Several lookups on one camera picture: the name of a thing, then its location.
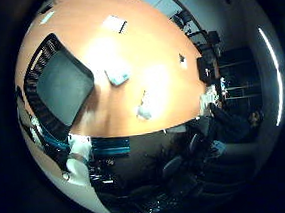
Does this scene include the grey plush toy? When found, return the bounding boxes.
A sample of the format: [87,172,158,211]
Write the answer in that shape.
[134,90,154,122]

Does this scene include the light blue plush toy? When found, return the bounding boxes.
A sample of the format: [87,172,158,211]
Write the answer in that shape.
[104,65,133,88]

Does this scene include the black mesh container basket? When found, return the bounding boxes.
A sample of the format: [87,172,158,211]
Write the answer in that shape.
[19,29,100,145]

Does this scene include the black office chair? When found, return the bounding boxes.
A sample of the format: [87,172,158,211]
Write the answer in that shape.
[160,154,187,181]
[186,131,205,155]

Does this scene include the black pen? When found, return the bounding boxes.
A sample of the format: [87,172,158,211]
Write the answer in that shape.
[117,20,129,34]

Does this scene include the white paper sheet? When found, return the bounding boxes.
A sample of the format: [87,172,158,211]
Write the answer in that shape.
[100,13,129,36]

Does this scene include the small black and white item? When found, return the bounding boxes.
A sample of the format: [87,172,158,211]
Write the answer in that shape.
[178,52,188,70]

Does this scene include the white tape strip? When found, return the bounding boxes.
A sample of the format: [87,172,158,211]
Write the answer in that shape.
[38,10,57,25]

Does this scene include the black box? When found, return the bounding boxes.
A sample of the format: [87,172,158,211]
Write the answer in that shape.
[195,55,217,84]

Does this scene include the person in dark clothes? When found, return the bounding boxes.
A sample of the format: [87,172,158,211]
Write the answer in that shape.
[208,98,268,146]

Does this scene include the dark shelf rack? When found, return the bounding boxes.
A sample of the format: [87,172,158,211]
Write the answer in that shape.
[216,45,264,105]

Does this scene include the ceiling light strip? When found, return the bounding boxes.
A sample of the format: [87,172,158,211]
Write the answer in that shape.
[257,24,285,129]

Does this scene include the blue aluminium rail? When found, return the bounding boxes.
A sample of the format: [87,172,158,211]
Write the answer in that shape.
[43,126,132,163]

